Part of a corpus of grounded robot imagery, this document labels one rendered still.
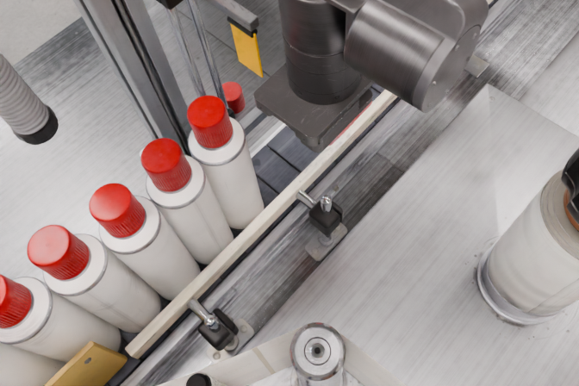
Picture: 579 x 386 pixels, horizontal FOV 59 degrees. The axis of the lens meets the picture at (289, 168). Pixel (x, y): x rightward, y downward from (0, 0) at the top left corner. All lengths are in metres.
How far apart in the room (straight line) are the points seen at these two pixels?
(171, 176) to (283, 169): 0.24
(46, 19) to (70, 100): 1.47
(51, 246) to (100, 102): 0.42
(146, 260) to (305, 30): 0.24
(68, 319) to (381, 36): 0.34
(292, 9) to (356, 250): 0.33
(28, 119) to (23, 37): 1.82
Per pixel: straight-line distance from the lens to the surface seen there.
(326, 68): 0.36
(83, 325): 0.51
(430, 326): 0.57
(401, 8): 0.31
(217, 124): 0.42
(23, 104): 0.44
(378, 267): 0.58
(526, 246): 0.47
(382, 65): 0.30
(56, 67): 0.88
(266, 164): 0.63
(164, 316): 0.55
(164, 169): 0.41
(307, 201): 0.57
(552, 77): 0.82
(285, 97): 0.40
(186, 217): 0.47
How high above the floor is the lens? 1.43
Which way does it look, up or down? 62 degrees down
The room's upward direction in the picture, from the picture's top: 8 degrees counter-clockwise
